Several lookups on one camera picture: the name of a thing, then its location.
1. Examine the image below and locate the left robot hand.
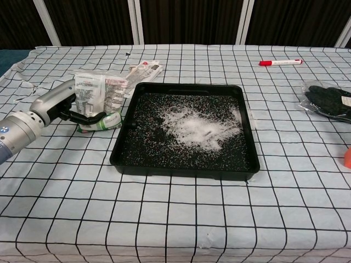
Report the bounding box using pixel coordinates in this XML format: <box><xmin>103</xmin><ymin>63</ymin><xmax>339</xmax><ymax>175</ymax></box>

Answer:
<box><xmin>29</xmin><ymin>79</ymin><xmax>107</xmax><ymax>127</ymax></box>

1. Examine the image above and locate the white green-trimmed pouch bag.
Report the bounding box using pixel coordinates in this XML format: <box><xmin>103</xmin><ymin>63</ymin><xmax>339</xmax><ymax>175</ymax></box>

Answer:
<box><xmin>72</xmin><ymin>70</ymin><xmax>130</xmax><ymax>134</ymax></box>

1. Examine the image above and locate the black square plastic tray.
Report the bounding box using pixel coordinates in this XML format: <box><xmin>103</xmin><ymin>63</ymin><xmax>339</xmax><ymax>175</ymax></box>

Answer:
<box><xmin>109</xmin><ymin>81</ymin><xmax>261</xmax><ymax>181</ymax></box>

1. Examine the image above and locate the white powder pile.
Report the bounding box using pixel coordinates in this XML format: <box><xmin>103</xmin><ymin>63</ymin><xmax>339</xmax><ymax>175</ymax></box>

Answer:
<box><xmin>161</xmin><ymin>105</ymin><xmax>242</xmax><ymax>152</ymax></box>

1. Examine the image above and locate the teal cloth surface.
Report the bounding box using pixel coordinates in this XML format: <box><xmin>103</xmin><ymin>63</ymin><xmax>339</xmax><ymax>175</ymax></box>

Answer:
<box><xmin>0</xmin><ymin>49</ymin><xmax>30</xmax><ymax>78</ymax></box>

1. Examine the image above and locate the flat white printed sachet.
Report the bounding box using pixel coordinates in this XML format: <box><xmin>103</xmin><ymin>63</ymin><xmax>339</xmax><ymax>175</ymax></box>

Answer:
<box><xmin>123</xmin><ymin>60</ymin><xmax>165</xmax><ymax>99</ymax></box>

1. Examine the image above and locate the white black-grid tablecloth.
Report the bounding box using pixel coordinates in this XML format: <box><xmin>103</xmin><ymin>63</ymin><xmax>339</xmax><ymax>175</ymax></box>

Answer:
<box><xmin>0</xmin><ymin>43</ymin><xmax>351</xmax><ymax>263</ymax></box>

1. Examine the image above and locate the white marker with red cap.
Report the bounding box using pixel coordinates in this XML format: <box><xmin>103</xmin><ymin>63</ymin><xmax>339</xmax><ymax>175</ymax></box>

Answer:
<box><xmin>259</xmin><ymin>58</ymin><xmax>304</xmax><ymax>67</ymax></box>

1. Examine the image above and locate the black glove in clear bag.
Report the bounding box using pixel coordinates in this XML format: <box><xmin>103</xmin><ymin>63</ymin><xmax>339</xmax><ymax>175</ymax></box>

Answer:
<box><xmin>298</xmin><ymin>81</ymin><xmax>351</xmax><ymax>124</ymax></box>

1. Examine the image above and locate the white frame post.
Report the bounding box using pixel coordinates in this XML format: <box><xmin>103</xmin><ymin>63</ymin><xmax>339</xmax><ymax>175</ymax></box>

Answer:
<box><xmin>334</xmin><ymin>21</ymin><xmax>351</xmax><ymax>48</ymax></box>
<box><xmin>235</xmin><ymin>0</ymin><xmax>255</xmax><ymax>45</ymax></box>
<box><xmin>127</xmin><ymin>0</ymin><xmax>145</xmax><ymax>45</ymax></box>
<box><xmin>32</xmin><ymin>0</ymin><xmax>63</xmax><ymax>47</ymax></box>

